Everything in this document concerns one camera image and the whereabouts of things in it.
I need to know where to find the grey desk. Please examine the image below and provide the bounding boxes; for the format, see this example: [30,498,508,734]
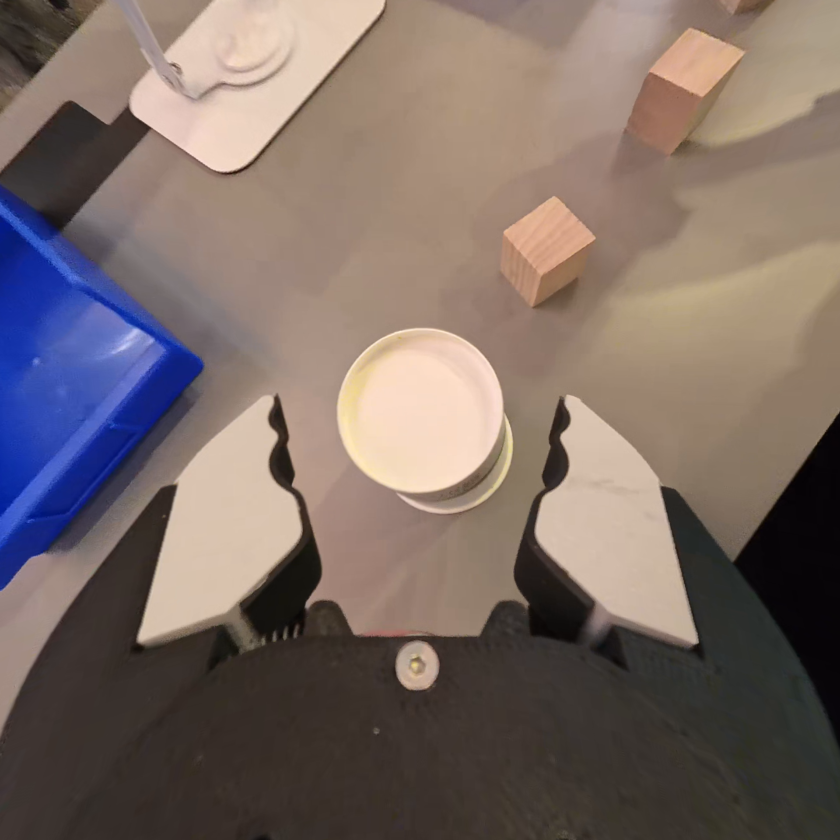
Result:
[0,0,840,713]

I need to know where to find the white paper cup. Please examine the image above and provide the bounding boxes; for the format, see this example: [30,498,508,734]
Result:
[336,328,514,515]

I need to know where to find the blue plastic bin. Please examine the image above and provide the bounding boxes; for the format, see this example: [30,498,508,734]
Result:
[0,184,204,588]

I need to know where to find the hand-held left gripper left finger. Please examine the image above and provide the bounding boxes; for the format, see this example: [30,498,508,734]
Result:
[134,394,324,651]

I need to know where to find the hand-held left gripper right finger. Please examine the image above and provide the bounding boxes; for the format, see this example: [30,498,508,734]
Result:
[514,395,699,652]

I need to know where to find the white document stand wooden board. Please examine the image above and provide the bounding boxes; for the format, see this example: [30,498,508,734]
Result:
[117,0,387,175]

